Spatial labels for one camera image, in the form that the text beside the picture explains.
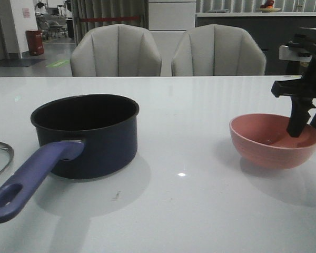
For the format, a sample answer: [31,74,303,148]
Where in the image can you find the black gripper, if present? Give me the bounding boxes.
[271,56,316,138]

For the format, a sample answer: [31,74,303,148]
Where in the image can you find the pink bowl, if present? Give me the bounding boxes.
[229,113,316,169]

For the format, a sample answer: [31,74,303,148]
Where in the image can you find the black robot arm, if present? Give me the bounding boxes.
[287,27,316,62]

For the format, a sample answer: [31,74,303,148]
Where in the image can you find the dark grey counter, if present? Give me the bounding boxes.
[195,12,316,75]

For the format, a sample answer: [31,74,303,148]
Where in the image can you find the right grey chair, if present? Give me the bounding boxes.
[171,24,266,76]

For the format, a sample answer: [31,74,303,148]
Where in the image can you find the grey chair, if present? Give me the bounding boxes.
[171,24,266,76]
[70,24,162,77]

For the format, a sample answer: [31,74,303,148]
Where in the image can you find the fruit plate on counter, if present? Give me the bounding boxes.
[258,0,281,13]

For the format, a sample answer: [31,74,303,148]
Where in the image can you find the white cabinet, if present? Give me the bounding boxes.
[148,1,196,31]

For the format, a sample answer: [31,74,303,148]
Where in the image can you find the left grey chair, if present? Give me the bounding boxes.
[70,24,162,77]

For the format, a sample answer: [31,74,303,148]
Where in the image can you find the dark blue saucepan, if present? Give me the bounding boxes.
[0,94,140,223]

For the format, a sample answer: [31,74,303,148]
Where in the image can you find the red barrier belt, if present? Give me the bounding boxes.
[78,16,141,23]

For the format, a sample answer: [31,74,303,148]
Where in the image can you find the red trash bin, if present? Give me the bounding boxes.
[26,30,44,56]

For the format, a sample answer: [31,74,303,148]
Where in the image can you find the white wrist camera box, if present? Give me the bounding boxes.
[279,45,316,62]

